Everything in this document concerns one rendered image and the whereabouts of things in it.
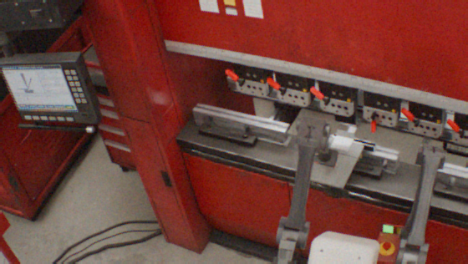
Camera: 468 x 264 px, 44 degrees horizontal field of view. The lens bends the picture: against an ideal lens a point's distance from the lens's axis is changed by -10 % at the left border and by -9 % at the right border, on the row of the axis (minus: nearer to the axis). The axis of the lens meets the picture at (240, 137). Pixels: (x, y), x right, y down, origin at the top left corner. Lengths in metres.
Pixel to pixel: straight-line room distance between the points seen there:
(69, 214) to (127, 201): 0.43
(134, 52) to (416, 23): 1.22
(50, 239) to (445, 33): 2.91
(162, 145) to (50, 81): 0.70
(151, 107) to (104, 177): 1.54
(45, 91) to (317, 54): 1.20
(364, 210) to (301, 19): 0.96
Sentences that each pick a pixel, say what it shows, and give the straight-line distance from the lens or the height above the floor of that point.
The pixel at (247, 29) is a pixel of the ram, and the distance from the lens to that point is 2.58.
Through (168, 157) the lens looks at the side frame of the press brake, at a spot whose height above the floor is 0.82.
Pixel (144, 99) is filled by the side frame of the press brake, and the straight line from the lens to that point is 2.89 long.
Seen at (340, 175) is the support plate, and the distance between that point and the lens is 2.64.
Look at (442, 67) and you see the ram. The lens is 2.32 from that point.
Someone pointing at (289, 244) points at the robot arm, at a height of 1.26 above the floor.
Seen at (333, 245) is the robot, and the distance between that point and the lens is 1.94.
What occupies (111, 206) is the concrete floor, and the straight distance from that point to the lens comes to 4.16.
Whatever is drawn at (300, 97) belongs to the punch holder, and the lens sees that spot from 2.68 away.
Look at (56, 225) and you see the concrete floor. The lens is 4.22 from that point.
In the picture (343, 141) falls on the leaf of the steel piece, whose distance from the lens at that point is 2.78.
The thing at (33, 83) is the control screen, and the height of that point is 1.48.
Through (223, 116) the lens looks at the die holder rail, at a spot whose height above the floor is 0.97.
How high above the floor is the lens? 2.95
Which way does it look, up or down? 43 degrees down
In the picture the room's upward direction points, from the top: 12 degrees counter-clockwise
